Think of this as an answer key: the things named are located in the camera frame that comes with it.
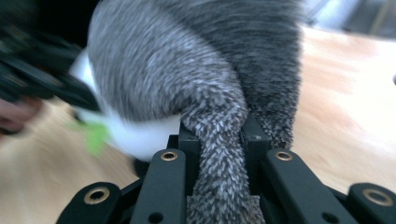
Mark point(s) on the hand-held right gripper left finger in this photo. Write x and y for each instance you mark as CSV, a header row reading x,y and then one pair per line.
x,y
188,158

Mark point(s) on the panda plush toy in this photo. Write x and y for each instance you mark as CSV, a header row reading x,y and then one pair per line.
x,y
137,137

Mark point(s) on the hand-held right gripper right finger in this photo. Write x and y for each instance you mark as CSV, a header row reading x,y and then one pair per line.
x,y
257,155

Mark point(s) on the grey towel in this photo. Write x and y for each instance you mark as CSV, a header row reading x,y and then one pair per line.
x,y
193,62

